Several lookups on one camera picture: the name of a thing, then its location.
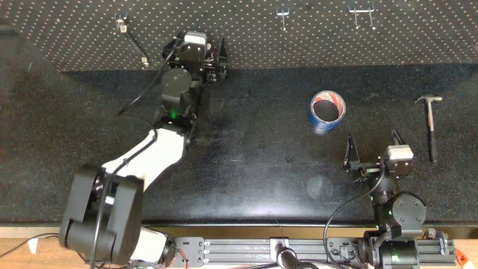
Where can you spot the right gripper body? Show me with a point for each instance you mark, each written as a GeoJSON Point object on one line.
{"type": "Point", "coordinates": [367, 166]}

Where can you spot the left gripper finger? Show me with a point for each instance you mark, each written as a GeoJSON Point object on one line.
{"type": "Point", "coordinates": [223, 56]}

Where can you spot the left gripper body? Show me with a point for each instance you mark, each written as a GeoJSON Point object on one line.
{"type": "Point", "coordinates": [214, 73]}

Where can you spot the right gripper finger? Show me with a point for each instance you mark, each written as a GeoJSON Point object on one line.
{"type": "Point", "coordinates": [396, 140]}
{"type": "Point", "coordinates": [351, 151]}

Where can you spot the hammer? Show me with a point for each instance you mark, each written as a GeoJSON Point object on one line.
{"type": "Point", "coordinates": [430, 123]}

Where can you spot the roll of blue tape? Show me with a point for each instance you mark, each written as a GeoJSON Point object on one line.
{"type": "Point", "coordinates": [317, 120]}

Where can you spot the wrench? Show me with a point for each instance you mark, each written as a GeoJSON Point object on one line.
{"type": "Point", "coordinates": [134, 45]}

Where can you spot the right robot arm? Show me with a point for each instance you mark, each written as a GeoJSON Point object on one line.
{"type": "Point", "coordinates": [407, 213]}

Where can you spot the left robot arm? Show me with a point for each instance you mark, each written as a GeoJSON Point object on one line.
{"type": "Point", "coordinates": [157, 153]}

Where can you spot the black pegboard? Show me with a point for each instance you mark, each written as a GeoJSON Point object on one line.
{"type": "Point", "coordinates": [298, 41]}

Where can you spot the metal hook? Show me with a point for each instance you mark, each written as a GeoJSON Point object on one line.
{"type": "Point", "coordinates": [121, 16]}
{"type": "Point", "coordinates": [283, 15]}
{"type": "Point", "coordinates": [361, 11]}

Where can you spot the orange and white tool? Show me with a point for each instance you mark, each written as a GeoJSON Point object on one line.
{"type": "Point", "coordinates": [462, 258]}

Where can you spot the white tape piece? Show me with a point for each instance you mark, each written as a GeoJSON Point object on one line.
{"type": "Point", "coordinates": [33, 244]}

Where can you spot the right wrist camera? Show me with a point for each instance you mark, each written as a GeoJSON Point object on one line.
{"type": "Point", "coordinates": [399, 152]}

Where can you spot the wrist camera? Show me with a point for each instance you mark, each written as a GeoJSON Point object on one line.
{"type": "Point", "coordinates": [196, 38]}
{"type": "Point", "coordinates": [399, 152]}

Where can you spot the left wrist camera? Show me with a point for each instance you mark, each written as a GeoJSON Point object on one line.
{"type": "Point", "coordinates": [196, 38]}

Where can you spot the mounting rail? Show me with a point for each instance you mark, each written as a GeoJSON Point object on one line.
{"type": "Point", "coordinates": [261, 252]}

